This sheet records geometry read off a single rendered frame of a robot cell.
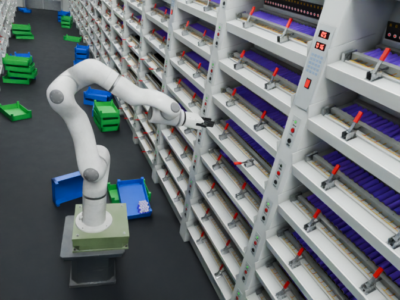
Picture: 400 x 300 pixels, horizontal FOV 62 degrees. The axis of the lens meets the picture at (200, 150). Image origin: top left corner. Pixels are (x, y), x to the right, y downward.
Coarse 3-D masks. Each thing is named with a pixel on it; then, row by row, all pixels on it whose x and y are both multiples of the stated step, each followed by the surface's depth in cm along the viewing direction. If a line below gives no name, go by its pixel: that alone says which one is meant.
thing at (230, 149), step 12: (216, 120) 184; (216, 132) 179; (228, 132) 178; (228, 144) 169; (228, 156) 168; (240, 156) 160; (240, 168) 157; (252, 168) 151; (252, 180) 148; (264, 180) 143
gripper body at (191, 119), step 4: (184, 112) 156; (188, 112) 161; (192, 112) 164; (188, 116) 156; (192, 116) 158; (196, 116) 160; (184, 120) 155; (188, 120) 155; (192, 120) 155; (196, 120) 156; (200, 120) 157; (184, 124) 156; (188, 124) 156; (192, 124) 156; (192, 128) 158; (196, 128) 158; (200, 128) 159
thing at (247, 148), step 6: (222, 120) 184; (228, 126) 178; (234, 132) 172; (234, 138) 170; (240, 138) 167; (240, 144) 166; (246, 144) 162; (246, 150) 161; (252, 150) 158; (252, 156) 157; (258, 156) 154; (258, 162) 153; (264, 162) 149; (264, 168) 148; (270, 168) 145
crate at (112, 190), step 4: (144, 180) 270; (108, 184) 258; (116, 184) 263; (108, 188) 257; (112, 188) 263; (116, 188) 265; (108, 192) 256; (112, 192) 261; (116, 192) 262; (148, 192) 256; (112, 196) 245; (116, 196) 257; (148, 196) 257; (112, 200) 245; (116, 200) 246
